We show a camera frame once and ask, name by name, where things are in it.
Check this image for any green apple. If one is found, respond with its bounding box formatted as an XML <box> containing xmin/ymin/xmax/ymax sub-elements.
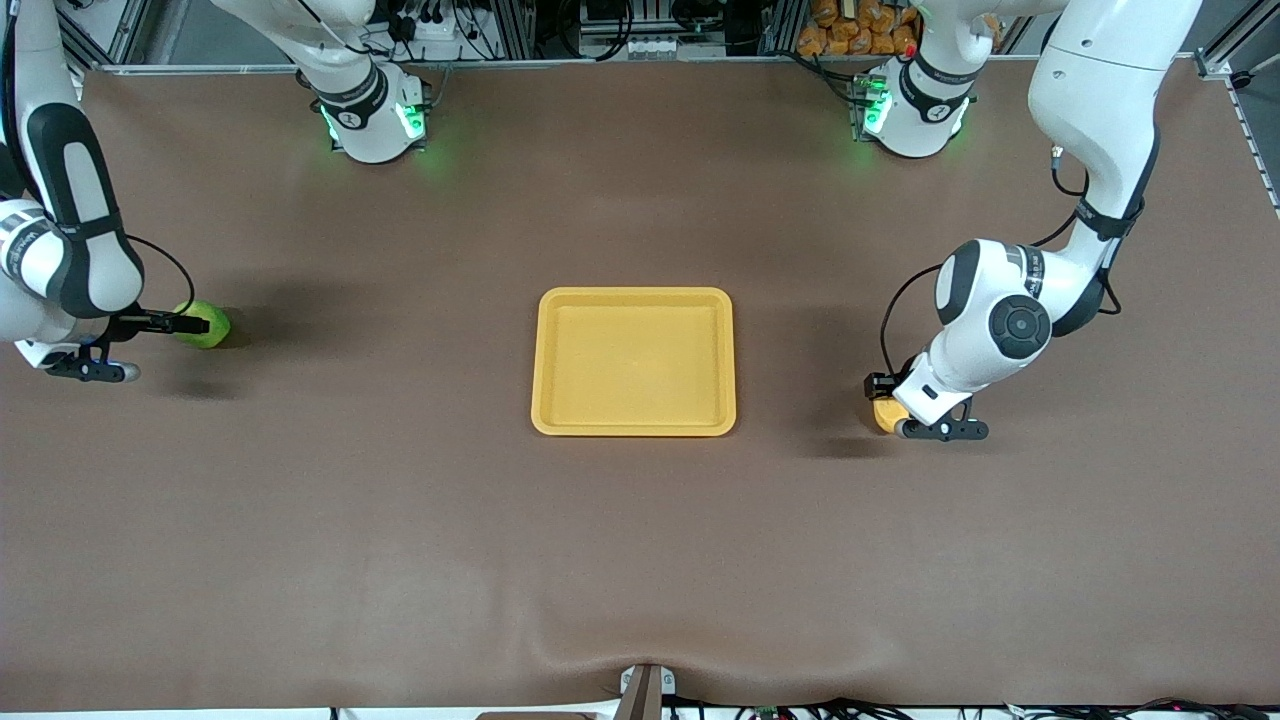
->
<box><xmin>173</xmin><ymin>300</ymin><xmax>232</xmax><ymax>350</ymax></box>

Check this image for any yellow plastic tray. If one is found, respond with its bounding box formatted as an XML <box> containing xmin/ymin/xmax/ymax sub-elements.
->
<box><xmin>530</xmin><ymin>287</ymin><xmax>738</xmax><ymax>438</ymax></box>

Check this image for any brown table mat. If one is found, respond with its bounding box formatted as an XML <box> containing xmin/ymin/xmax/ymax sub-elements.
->
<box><xmin>0</xmin><ymin>58</ymin><xmax>1280</xmax><ymax>713</ymax></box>

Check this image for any orange toy food pile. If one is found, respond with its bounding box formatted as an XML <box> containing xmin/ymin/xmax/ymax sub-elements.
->
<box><xmin>796</xmin><ymin>0</ymin><xmax>1003</xmax><ymax>57</ymax></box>

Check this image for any white power strip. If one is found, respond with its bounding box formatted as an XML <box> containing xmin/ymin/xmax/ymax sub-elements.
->
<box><xmin>395</xmin><ymin>8</ymin><xmax>476</xmax><ymax>46</ymax></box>

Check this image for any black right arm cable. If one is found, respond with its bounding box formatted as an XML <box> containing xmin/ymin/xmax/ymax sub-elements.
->
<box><xmin>0</xmin><ymin>0</ymin><xmax>197</xmax><ymax>319</ymax></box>

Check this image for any aluminium frame strut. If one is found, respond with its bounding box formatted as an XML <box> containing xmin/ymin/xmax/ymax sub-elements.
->
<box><xmin>55</xmin><ymin>5</ymin><xmax>111</xmax><ymax>73</ymax></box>
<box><xmin>1198</xmin><ymin>0</ymin><xmax>1280</xmax><ymax>61</ymax></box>

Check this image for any aluminium table edge rail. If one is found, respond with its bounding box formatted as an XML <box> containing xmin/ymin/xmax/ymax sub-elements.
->
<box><xmin>95</xmin><ymin>55</ymin><xmax>1201</xmax><ymax>73</ymax></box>

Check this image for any white perforated edge rail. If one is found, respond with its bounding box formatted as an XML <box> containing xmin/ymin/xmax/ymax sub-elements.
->
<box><xmin>1225</xmin><ymin>75</ymin><xmax>1280</xmax><ymax>216</ymax></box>

